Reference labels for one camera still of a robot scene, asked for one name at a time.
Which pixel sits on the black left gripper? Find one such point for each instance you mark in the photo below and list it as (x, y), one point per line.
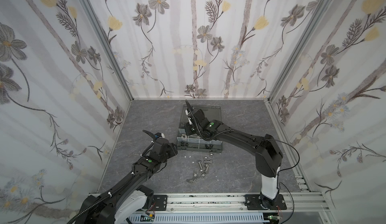
(158, 139)

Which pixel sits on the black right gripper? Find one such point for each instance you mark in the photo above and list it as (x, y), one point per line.
(193, 117)

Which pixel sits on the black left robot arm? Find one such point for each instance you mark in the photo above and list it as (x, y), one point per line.
(106, 208)

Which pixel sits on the white perforated cable duct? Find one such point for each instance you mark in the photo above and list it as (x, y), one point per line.
(199, 218)

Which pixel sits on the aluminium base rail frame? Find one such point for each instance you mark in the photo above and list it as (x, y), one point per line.
(292, 208)

